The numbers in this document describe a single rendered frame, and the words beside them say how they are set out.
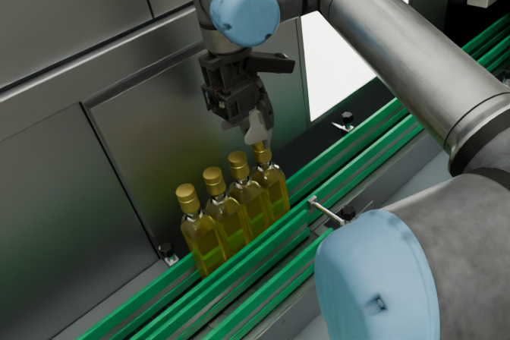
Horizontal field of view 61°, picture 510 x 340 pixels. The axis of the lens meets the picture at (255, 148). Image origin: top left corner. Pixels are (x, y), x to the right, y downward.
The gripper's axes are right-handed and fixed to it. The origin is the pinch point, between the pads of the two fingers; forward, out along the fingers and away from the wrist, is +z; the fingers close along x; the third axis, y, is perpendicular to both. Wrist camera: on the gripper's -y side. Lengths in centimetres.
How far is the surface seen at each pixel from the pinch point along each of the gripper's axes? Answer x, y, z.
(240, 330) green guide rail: 13.3, 22.1, 26.3
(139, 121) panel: -12.1, 16.5, -8.2
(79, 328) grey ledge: -13, 45, 29
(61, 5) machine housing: -15.2, 19.7, -30.4
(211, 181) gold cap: 1.2, 12.8, 1.7
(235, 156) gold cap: 0.2, 6.1, 1.0
